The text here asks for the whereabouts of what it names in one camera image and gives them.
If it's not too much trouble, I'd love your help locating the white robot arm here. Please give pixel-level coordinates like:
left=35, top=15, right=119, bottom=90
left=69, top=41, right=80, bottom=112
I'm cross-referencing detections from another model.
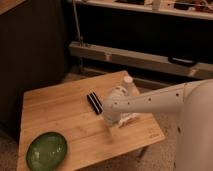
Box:
left=102, top=79, right=213, bottom=171

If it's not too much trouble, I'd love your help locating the long grey case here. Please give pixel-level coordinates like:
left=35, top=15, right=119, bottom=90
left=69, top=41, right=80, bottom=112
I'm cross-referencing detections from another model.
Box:
left=69, top=41, right=213, bottom=79

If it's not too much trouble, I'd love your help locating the wooden table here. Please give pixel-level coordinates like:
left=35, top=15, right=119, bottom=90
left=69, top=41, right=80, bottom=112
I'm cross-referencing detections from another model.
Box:
left=17, top=71, right=165, bottom=171

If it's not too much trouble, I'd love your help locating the metal pole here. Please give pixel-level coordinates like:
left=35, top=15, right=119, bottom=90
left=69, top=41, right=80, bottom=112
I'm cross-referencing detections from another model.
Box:
left=72, top=0, right=83, bottom=46

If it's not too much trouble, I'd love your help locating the white shelf board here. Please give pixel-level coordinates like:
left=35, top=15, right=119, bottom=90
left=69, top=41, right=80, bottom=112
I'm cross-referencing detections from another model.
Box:
left=75, top=0, right=213, bottom=21

